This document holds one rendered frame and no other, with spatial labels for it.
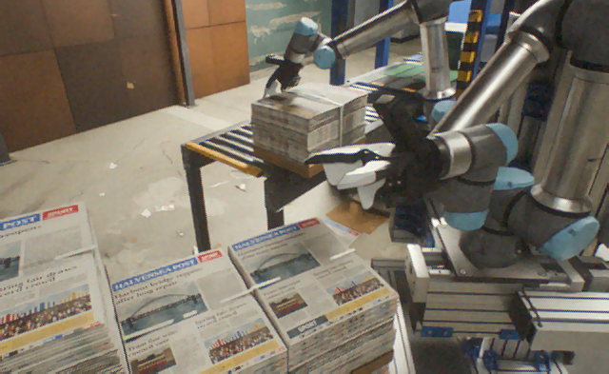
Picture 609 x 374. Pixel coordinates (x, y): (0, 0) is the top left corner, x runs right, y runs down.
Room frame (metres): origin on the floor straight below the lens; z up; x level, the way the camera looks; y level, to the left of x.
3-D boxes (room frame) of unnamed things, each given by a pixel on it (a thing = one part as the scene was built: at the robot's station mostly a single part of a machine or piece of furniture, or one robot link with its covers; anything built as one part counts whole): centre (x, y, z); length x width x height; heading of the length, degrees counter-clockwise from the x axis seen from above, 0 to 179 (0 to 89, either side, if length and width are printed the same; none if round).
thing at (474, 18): (2.17, -0.86, 1.05); 0.05 x 0.05 x 0.45; 51
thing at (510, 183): (0.86, -0.49, 0.98); 0.13 x 0.12 x 0.14; 23
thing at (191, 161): (2.10, 0.09, 0.74); 1.34 x 0.05 x 0.12; 141
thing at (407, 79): (2.72, -0.75, 0.75); 0.70 x 0.65 x 0.10; 141
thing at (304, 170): (1.43, 0.05, 0.83); 0.29 x 0.16 x 0.04; 50
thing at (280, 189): (1.78, -0.30, 0.74); 1.34 x 0.05 x 0.12; 141
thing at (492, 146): (0.64, -0.30, 1.21); 0.11 x 0.08 x 0.09; 113
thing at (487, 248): (0.86, -0.49, 0.87); 0.15 x 0.15 x 0.10
